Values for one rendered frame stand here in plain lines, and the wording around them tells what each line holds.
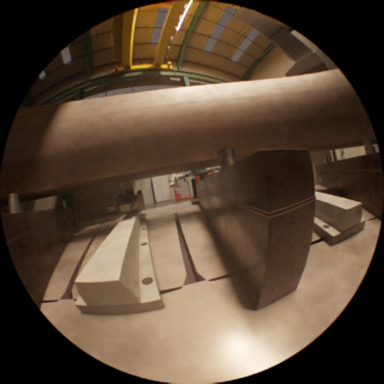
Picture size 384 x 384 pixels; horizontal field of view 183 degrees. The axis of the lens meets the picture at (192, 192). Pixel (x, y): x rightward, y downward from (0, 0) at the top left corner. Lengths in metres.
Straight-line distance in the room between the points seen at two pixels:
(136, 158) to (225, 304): 1.08
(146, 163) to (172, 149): 0.25
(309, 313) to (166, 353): 0.34
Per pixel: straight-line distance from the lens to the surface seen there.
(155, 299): 0.39
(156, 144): 1.10
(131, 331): 0.42
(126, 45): 11.66
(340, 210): 0.69
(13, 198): 0.82
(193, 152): 1.08
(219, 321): 0.37
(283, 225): 0.23
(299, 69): 3.07
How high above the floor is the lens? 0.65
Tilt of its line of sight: 3 degrees down
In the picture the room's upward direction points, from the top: 10 degrees counter-clockwise
